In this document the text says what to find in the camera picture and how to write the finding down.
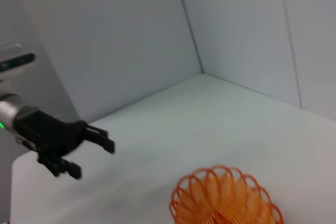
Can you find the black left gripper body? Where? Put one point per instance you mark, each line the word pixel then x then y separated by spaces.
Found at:
pixel 50 134

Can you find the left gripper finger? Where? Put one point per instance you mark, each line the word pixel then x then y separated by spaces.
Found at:
pixel 102 141
pixel 60 166

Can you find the orange plastic woven basket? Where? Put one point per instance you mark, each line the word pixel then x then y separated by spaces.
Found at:
pixel 223 203

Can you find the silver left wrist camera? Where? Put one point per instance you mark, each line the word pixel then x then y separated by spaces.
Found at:
pixel 13 61

